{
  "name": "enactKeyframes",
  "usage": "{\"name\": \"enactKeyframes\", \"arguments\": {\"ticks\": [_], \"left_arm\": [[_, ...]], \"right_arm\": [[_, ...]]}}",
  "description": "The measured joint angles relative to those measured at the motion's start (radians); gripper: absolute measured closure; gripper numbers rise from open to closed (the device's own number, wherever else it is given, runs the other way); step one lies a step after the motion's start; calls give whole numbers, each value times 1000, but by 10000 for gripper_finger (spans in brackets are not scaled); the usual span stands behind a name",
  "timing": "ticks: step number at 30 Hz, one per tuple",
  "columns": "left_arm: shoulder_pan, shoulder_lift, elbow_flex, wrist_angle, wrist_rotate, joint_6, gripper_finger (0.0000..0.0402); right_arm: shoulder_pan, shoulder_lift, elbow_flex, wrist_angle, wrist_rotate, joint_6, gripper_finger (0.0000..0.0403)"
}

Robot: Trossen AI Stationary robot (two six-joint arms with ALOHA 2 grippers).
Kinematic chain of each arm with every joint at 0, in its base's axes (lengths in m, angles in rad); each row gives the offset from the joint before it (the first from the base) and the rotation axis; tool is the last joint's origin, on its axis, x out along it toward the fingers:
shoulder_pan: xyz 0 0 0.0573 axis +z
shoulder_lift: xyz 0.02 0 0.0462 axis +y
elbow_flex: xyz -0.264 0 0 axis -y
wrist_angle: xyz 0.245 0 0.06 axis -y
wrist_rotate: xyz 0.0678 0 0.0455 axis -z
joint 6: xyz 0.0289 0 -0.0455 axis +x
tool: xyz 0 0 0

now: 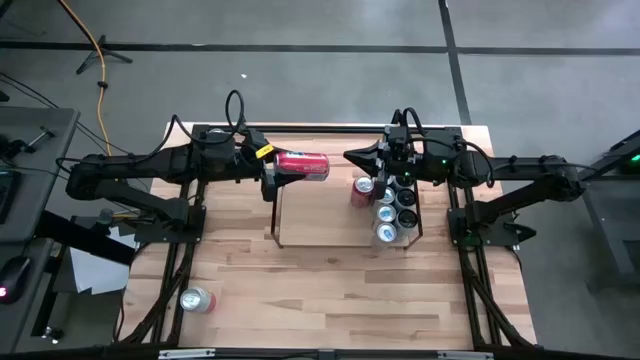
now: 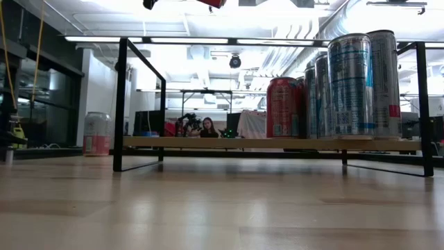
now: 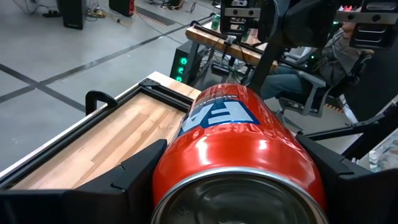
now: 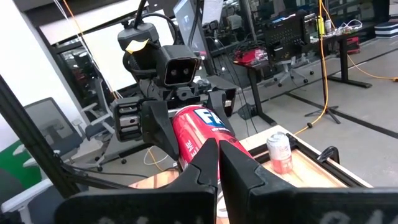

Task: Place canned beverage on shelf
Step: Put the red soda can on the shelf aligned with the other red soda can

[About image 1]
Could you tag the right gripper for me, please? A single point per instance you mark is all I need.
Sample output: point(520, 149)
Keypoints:
point(410, 157)

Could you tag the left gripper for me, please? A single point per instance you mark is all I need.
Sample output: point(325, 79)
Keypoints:
point(247, 160)

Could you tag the wooden shelf black metal frame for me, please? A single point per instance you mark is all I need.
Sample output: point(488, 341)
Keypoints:
point(320, 225)

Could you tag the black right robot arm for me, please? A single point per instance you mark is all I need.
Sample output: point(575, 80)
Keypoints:
point(525, 170)

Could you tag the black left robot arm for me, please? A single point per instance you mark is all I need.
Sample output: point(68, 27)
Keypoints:
point(130, 167)

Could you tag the yellow tag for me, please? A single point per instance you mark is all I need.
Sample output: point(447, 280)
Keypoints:
point(265, 150)

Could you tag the grey round knob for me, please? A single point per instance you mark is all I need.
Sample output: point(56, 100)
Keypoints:
point(105, 216)

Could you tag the black tripod stand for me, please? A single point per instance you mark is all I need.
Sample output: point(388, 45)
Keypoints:
point(117, 56)

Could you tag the white paper sheets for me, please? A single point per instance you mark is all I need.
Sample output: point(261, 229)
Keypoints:
point(97, 272)

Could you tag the black bar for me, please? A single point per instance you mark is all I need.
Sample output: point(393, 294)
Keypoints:
point(75, 232)

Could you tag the grey metal cart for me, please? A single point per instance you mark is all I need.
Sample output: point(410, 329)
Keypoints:
point(600, 210)

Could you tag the black clamp tool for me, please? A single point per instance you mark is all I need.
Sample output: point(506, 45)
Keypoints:
point(37, 137)

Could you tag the grey desk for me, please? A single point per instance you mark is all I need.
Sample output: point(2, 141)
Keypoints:
point(30, 150)

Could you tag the black device green light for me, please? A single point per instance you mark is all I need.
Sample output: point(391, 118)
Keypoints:
point(632, 162)

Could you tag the black caster knob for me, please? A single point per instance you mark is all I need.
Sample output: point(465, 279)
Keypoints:
point(52, 332)

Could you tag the black computer mouse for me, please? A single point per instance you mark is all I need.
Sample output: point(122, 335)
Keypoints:
point(15, 275)

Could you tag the grey side table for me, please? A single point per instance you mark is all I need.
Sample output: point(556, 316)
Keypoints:
point(20, 325)

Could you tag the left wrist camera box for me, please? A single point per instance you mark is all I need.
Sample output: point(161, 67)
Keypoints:
point(255, 137)

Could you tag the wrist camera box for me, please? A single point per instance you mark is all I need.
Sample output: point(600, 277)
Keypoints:
point(255, 137)
point(397, 136)

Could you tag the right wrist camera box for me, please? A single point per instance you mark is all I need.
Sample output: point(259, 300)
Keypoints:
point(397, 136)

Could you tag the black aluminium table frame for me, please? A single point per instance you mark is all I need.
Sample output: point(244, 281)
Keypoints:
point(325, 129)

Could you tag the silver edge bracket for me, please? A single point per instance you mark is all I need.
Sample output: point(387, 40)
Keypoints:
point(465, 355)
point(186, 353)

